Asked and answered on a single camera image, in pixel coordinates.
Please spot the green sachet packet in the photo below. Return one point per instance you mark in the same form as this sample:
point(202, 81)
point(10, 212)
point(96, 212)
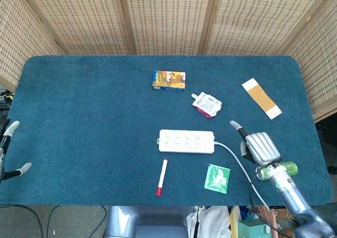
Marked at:
point(217, 178)

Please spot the white marker with red cap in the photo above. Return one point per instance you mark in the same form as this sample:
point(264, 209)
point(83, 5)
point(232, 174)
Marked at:
point(162, 176)

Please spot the blue table mat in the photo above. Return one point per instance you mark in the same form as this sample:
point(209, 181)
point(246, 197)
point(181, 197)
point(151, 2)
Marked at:
point(105, 132)

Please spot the colourful printed card box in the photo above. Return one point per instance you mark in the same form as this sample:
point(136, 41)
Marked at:
point(169, 80)

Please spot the white and tan flat box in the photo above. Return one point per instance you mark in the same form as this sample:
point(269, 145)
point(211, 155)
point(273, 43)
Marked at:
point(261, 98)

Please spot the white power strip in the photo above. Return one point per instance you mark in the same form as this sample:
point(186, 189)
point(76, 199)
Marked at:
point(186, 141)

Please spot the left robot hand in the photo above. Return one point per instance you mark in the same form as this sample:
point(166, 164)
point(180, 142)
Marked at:
point(8, 143)

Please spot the blue-grey robot torso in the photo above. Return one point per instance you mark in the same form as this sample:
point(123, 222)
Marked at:
point(147, 222)

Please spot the crumpled white spout pouch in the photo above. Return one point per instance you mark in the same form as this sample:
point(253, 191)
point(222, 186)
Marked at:
point(207, 104)

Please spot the green drink can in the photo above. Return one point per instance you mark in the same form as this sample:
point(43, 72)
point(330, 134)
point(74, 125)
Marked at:
point(289, 167)

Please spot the green box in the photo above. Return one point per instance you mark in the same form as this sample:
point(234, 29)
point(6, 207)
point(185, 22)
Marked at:
point(252, 228)

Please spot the white cloth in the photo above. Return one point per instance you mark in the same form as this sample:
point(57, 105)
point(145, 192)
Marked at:
point(210, 222)

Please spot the woven bamboo folding screen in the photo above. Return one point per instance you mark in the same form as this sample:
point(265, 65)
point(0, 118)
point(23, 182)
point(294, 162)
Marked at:
point(168, 19)

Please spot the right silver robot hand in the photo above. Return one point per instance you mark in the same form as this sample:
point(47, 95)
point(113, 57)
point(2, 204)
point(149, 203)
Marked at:
point(262, 147)

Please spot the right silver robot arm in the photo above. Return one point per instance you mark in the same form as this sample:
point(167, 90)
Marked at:
point(297, 198)

